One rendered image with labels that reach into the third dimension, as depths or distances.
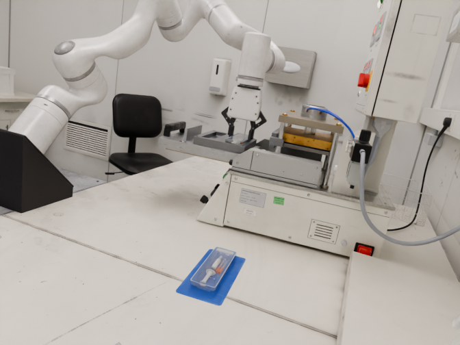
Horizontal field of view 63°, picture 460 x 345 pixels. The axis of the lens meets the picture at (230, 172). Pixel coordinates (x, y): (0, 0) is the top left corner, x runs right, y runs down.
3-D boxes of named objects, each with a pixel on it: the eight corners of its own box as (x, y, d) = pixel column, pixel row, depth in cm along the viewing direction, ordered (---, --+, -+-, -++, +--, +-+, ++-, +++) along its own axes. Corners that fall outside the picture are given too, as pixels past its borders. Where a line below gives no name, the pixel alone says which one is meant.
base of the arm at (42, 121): (-30, 129, 107) (10, 83, 115) (9, 164, 123) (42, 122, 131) (24, 145, 102) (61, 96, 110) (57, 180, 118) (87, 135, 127)
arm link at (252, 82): (233, 74, 116) (231, 83, 116) (261, 79, 114) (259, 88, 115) (239, 75, 124) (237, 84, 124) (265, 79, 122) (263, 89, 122)
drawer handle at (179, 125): (185, 132, 136) (186, 121, 135) (168, 137, 121) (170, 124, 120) (180, 131, 136) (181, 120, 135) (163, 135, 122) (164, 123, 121)
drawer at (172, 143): (259, 157, 134) (263, 135, 132) (246, 168, 113) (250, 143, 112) (182, 140, 140) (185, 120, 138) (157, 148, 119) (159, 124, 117)
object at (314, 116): (352, 150, 128) (362, 112, 125) (361, 166, 99) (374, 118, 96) (283, 135, 133) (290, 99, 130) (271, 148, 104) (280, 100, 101)
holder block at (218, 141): (255, 146, 133) (257, 138, 132) (244, 155, 114) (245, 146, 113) (211, 137, 136) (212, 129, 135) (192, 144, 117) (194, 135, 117)
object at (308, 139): (333, 147, 127) (339, 119, 124) (334, 157, 106) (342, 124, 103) (283, 137, 130) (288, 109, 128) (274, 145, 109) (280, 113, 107)
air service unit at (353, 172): (356, 181, 102) (370, 128, 99) (361, 194, 89) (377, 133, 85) (337, 176, 103) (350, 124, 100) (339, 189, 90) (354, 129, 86)
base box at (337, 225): (364, 226, 136) (376, 181, 132) (378, 273, 100) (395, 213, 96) (224, 193, 147) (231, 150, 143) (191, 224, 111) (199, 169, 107)
